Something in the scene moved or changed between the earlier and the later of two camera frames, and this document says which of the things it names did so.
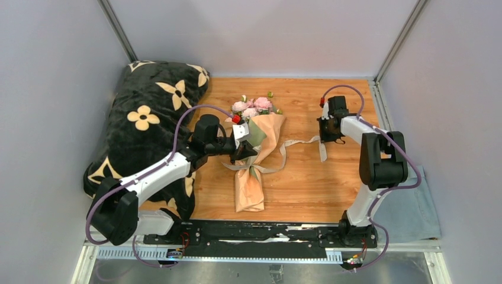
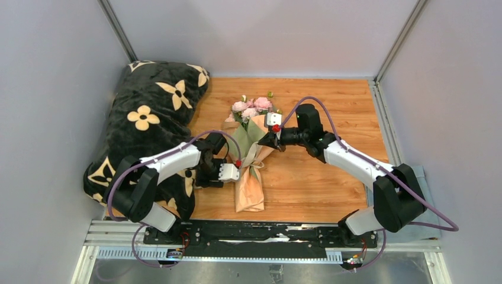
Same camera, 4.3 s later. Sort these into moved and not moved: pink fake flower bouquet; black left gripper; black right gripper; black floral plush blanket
Moved: black left gripper; black right gripper
Not moved: pink fake flower bouquet; black floral plush blanket
